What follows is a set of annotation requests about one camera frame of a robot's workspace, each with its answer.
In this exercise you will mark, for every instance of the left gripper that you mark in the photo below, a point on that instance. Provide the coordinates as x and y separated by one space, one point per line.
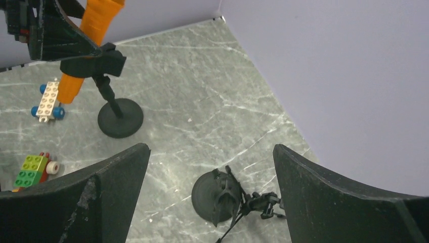
47 29

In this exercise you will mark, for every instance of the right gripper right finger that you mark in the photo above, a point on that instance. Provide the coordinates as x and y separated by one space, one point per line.
324 206

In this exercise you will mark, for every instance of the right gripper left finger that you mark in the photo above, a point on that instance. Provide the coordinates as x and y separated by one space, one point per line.
93 204

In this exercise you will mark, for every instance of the tripod shock mount stand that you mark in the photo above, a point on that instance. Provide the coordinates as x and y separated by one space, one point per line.
263 203

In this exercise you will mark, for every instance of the orange microphone round stand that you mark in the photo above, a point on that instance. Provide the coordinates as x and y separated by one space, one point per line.
119 117

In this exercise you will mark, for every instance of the black round base stand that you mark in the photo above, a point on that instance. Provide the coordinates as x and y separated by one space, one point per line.
218 196

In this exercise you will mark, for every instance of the colourful toy block car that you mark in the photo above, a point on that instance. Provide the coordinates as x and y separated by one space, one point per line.
35 169

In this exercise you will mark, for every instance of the white blue toy block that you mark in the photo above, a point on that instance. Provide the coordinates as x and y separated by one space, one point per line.
49 107

